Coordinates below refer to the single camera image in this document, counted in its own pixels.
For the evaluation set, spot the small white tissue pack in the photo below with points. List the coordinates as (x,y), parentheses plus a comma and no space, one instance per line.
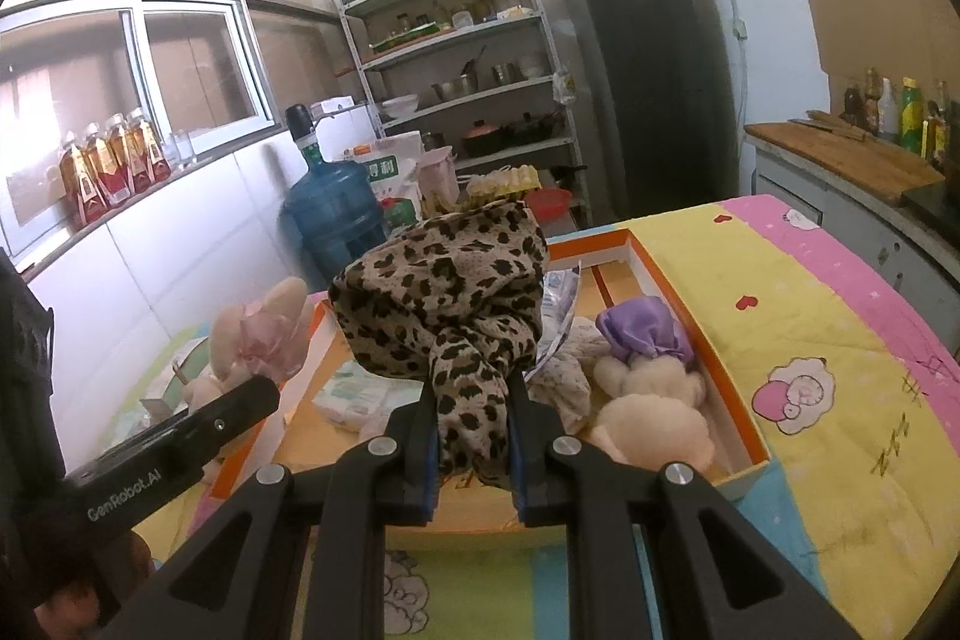
(349,392)

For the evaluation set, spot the white floral crumpled cloth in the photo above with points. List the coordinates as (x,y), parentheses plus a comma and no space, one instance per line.
(562,377)

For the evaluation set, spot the pink plastic container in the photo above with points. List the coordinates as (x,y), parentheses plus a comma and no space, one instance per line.
(439,179)

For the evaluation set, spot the pink plush toy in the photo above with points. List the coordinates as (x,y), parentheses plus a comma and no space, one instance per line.
(262,325)

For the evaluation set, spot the blue water jug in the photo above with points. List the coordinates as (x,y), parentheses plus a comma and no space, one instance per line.
(337,212)

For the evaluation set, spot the red plastic bowl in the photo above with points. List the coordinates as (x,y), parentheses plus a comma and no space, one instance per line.
(549,203)

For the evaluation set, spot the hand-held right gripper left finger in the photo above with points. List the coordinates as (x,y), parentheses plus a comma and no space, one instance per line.
(429,475)

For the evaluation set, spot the black water pump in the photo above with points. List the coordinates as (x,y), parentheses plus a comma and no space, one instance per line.
(301,123)

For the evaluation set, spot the white spray bottle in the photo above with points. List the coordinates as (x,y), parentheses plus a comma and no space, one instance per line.
(888,111)

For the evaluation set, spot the dark grey fridge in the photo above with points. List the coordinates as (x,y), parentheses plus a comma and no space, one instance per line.
(645,85)

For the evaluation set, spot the leopard print cloth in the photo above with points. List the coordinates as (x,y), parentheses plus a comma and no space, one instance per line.
(442,295)

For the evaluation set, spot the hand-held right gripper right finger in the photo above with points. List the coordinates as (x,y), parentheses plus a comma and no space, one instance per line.
(519,490)

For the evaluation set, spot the wooden cutting board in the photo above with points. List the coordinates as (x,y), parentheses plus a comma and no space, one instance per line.
(840,160)

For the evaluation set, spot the blue white plastic packet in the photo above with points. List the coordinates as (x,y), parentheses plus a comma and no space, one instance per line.
(559,310)

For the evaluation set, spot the white bowls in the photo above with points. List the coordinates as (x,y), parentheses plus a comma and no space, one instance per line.
(399,106)

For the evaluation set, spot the green tissue box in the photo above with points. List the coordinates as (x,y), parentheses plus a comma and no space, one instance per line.
(180,377)

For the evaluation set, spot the metal pots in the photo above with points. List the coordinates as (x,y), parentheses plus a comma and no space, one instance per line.
(454,87)

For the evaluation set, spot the orange cardboard box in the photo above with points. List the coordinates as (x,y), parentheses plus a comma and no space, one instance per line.
(322,437)

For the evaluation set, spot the green yellow bottle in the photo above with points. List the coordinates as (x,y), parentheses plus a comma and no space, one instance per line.
(910,115)

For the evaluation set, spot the dark sauce bottle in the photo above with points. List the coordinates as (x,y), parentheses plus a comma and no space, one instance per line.
(853,108)

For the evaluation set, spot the white flour sack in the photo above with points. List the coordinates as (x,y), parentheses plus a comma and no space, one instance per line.
(390,175)

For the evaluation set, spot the white metal shelf rack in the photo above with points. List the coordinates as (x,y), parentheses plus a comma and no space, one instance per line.
(551,55)

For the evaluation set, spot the black pot red lid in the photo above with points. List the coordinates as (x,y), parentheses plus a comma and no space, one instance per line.
(481,138)

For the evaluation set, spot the cream plush toy purple dress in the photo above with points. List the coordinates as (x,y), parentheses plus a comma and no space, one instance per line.
(652,430)

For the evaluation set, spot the clear drinking glasses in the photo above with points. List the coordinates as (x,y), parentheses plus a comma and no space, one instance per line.
(184,147)

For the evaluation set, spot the cartoon printed blanket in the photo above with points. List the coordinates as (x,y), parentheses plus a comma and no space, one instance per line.
(825,340)

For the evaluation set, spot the sliding aluminium window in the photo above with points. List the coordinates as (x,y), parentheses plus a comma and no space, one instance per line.
(195,63)

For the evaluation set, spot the egg tray in bag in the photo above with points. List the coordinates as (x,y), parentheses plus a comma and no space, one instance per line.
(502,181)

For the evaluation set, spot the kitchen knife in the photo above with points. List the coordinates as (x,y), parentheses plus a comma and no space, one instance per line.
(829,124)

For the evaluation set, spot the black wok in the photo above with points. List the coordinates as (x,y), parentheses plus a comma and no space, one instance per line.
(532,129)

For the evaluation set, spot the cardboard sheet on wall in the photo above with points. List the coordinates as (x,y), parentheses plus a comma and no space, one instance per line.
(870,10)

